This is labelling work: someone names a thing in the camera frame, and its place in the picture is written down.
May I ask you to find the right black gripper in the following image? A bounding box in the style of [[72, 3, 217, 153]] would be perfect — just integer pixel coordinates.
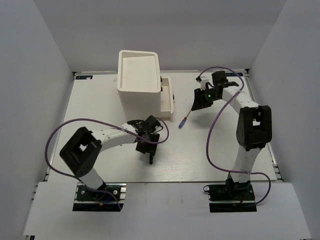
[[191, 86, 221, 111]]

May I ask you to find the black green precision screwdriver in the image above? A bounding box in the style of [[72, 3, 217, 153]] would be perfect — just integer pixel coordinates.
[[149, 153, 155, 165]]

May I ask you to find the purple handled screwdriver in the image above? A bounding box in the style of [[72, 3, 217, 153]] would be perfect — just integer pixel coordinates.
[[178, 109, 192, 130]]

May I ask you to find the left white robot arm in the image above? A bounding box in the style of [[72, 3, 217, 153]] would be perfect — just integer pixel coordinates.
[[59, 115, 163, 200]]

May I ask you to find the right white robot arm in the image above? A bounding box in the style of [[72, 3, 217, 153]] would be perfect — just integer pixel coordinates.
[[191, 70, 272, 200]]

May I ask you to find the white bottom drawer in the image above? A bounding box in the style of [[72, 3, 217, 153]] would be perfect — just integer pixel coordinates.
[[160, 77, 174, 121]]

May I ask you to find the white drawer cabinet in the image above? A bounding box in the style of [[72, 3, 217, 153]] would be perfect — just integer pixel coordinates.
[[117, 50, 161, 121]]

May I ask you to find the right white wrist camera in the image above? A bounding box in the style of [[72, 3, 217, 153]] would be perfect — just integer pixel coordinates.
[[195, 76, 210, 91]]

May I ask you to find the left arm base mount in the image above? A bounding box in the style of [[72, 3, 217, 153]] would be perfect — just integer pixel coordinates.
[[72, 183, 127, 212]]

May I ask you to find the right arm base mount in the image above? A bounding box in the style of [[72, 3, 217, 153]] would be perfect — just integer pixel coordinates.
[[203, 184, 257, 213]]

